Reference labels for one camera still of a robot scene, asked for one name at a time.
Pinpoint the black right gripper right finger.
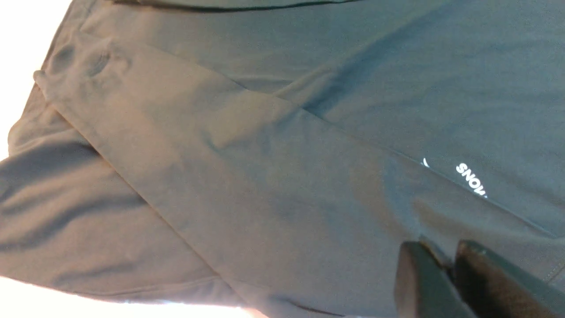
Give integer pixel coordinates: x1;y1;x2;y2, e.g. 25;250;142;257
455;240;565;318

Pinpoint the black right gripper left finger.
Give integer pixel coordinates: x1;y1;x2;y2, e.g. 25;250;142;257
394;241;476;318

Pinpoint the dark gray long-sleeve top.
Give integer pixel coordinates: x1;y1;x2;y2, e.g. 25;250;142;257
0;0;565;318

